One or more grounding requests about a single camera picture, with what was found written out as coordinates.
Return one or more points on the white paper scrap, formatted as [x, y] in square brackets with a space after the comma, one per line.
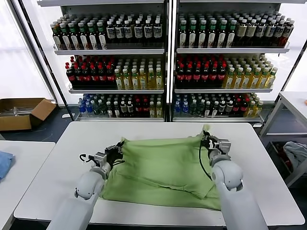
[67, 116]

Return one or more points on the white side table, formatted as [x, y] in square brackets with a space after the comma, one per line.
[28, 158]

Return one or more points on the clear plastic packets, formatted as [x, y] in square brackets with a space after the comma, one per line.
[21, 110]

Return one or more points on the beige-label dark bottle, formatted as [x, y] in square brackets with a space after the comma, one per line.
[251, 32]
[241, 32]

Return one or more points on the light green polo shirt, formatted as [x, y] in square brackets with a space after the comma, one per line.
[163, 163]

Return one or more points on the blue folded cloth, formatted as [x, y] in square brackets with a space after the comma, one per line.
[6, 163]

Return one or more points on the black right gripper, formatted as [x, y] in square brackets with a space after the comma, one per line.
[212, 143]

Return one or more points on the white metal shelf rack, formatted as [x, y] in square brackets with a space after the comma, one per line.
[227, 50]
[108, 52]

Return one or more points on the white-cap dark small bottle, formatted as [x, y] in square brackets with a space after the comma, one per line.
[130, 109]
[229, 107]
[123, 109]
[222, 107]
[116, 110]
[109, 110]
[215, 110]
[207, 110]

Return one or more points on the grey frame side table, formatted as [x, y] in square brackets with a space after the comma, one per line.
[296, 97]

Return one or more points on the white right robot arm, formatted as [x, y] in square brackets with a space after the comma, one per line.
[227, 177]

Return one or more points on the brown cardboard box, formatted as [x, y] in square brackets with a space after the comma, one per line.
[14, 124]

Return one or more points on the yellow drink bottle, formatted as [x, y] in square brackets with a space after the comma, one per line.
[151, 82]
[159, 111]
[143, 82]
[159, 81]
[238, 81]
[258, 109]
[246, 81]
[251, 110]
[254, 81]
[134, 82]
[263, 81]
[229, 81]
[126, 82]
[119, 82]
[152, 111]
[270, 81]

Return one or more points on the green-cap dark tea bottle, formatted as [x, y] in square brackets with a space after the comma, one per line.
[65, 39]
[74, 39]
[231, 38]
[182, 38]
[83, 39]
[102, 39]
[222, 38]
[212, 38]
[192, 38]
[92, 39]
[202, 38]
[57, 40]

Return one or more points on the white-label reddish drink bottle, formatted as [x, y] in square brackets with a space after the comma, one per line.
[288, 32]

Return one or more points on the black window pole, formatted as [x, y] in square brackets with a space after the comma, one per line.
[45, 60]

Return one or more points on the red-cap cola bottle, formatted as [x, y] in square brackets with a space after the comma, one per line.
[102, 77]
[94, 77]
[86, 77]
[180, 76]
[205, 76]
[221, 76]
[188, 76]
[78, 77]
[244, 107]
[70, 77]
[138, 109]
[196, 76]
[213, 76]
[236, 107]
[110, 77]
[145, 109]

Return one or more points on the grey-blue crumpled cloth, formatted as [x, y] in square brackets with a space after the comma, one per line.
[296, 153]

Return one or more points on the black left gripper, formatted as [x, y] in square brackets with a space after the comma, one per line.
[112, 157]

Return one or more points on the blue water bottle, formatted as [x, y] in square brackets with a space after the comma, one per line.
[89, 108]
[185, 109]
[177, 109]
[82, 109]

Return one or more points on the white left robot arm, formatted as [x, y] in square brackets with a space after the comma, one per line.
[88, 184]

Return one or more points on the white-label dark drink bottle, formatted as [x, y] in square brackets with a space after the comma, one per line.
[128, 33]
[157, 32]
[110, 33]
[119, 33]
[270, 32]
[261, 32]
[138, 33]
[279, 32]
[148, 33]

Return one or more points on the dark green drink bottle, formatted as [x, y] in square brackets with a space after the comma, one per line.
[200, 109]
[192, 110]
[96, 109]
[102, 109]

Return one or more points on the red cloth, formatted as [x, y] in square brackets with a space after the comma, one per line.
[287, 164]

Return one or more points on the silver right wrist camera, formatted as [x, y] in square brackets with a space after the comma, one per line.
[224, 147]

